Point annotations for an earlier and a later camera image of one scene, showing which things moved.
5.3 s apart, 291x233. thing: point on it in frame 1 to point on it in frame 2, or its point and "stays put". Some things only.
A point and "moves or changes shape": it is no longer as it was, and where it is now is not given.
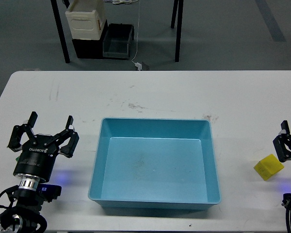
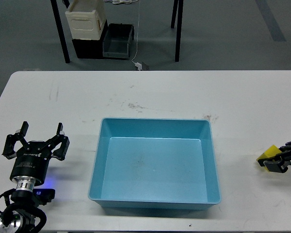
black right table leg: (181, 3) stays put
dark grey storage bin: (116, 41) stays put
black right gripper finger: (286, 144) to (280, 162)
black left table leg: (61, 31) stays put
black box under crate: (90, 48) stays put
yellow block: (268, 166) moves or changes shape
